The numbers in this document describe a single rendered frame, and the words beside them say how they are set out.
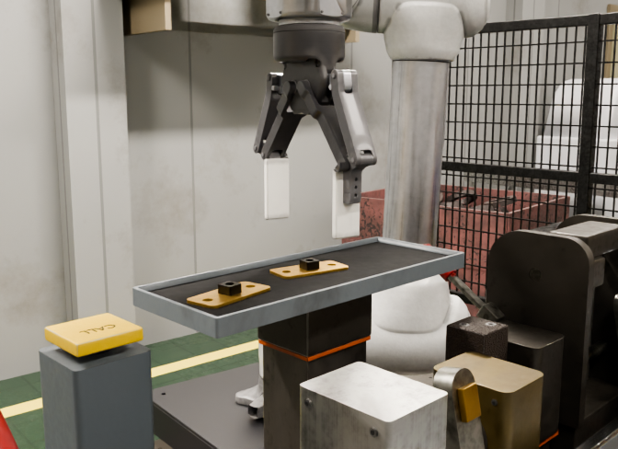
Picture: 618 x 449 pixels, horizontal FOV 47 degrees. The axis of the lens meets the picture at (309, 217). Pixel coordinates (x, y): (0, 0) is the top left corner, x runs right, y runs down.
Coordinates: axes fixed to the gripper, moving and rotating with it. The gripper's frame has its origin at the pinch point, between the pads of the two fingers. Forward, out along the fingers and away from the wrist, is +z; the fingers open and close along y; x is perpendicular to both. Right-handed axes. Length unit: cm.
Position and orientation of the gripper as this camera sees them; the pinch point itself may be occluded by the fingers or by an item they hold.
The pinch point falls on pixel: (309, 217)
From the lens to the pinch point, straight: 77.8
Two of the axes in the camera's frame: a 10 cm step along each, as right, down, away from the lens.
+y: 5.5, 1.4, -8.2
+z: 0.0, 9.9, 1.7
